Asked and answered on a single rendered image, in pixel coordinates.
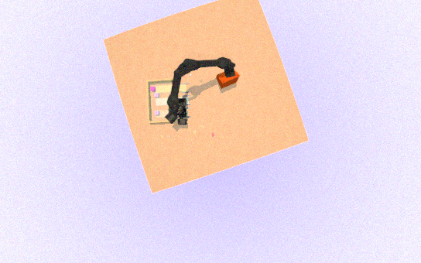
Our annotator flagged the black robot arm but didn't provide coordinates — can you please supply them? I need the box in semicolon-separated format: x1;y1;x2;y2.
164;57;236;124

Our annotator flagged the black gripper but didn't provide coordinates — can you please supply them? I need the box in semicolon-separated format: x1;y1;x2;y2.
178;98;187;125

